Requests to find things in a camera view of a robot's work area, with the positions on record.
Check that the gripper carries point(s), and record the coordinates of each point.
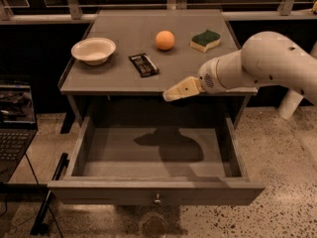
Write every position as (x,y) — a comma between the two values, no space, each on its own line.
(208,77)

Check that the black rxbar chocolate bar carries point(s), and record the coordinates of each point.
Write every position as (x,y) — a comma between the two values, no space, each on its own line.
(144,65)

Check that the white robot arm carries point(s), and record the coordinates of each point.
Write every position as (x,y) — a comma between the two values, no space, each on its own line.
(266,58)

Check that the grey drawer cabinet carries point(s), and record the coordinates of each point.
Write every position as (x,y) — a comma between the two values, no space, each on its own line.
(123,96)

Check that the open grey top drawer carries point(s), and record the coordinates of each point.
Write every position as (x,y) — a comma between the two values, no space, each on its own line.
(130,165)

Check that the metal drawer knob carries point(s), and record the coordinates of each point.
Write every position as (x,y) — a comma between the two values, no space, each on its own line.
(157,200)

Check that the green yellow sponge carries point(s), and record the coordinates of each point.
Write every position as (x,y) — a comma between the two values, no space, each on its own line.
(205,41)

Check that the orange fruit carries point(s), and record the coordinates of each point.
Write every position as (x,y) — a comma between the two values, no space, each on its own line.
(165,40)

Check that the white bowl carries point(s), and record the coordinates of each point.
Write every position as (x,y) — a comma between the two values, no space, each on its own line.
(93,51)

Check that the black laptop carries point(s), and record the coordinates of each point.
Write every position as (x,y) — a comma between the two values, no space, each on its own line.
(18,124)

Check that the black stand leg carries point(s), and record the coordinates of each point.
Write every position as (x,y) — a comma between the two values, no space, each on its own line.
(39,226)

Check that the metal railing frame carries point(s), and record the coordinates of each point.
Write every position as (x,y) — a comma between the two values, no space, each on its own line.
(76,4)

